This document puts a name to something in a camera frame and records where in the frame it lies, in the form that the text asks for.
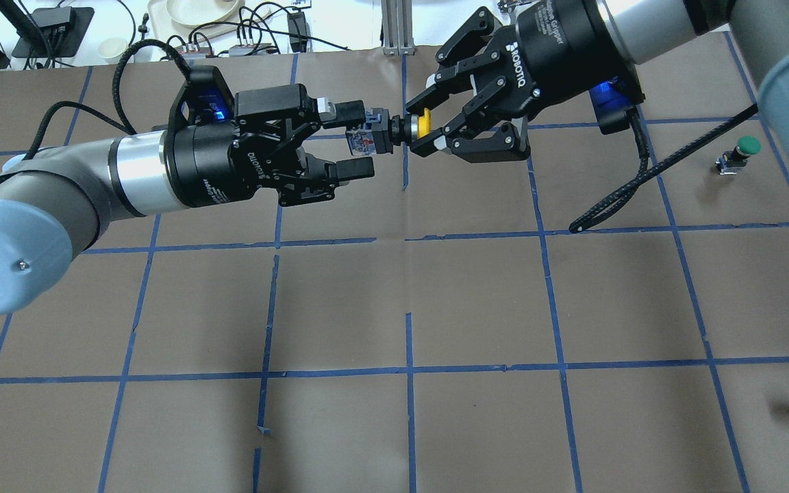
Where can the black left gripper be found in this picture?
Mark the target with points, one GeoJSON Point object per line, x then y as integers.
{"type": "Point", "coordinates": [204, 166]}

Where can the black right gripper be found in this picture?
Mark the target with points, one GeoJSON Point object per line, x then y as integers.
{"type": "Point", "coordinates": [559, 48]}

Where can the yellow push button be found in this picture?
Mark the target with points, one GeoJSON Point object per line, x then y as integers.
{"type": "Point", "coordinates": [380, 132]}

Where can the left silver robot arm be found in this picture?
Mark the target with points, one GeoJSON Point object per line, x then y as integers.
{"type": "Point", "coordinates": [56, 203]}

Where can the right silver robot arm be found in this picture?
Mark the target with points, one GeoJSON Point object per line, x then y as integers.
{"type": "Point", "coordinates": [644, 30]}

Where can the green push button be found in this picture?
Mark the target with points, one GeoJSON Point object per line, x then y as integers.
{"type": "Point", "coordinates": [733, 161]}

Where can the black device stand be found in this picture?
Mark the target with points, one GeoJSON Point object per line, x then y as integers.
{"type": "Point", "coordinates": [47, 32]}

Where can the power strip with plugs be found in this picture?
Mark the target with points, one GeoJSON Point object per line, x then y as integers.
{"type": "Point", "coordinates": [204, 51]}

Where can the black power adapter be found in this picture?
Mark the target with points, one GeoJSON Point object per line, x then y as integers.
{"type": "Point", "coordinates": [298, 31]}

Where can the white plate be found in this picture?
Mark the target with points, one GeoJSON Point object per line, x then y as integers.
{"type": "Point", "coordinates": [196, 13]}

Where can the white paper cup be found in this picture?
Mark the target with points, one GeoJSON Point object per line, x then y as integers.
{"type": "Point", "coordinates": [111, 49]}

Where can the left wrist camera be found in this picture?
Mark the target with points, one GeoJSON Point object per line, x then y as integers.
{"type": "Point", "coordinates": [204, 99]}

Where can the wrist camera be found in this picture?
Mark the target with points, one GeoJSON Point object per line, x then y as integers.
{"type": "Point", "coordinates": [613, 102]}
{"type": "Point", "coordinates": [204, 99]}

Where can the aluminium frame post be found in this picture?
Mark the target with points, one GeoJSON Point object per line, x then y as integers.
{"type": "Point", "coordinates": [397, 28]}

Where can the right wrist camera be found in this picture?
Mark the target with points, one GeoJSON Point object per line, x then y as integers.
{"type": "Point", "coordinates": [613, 102]}

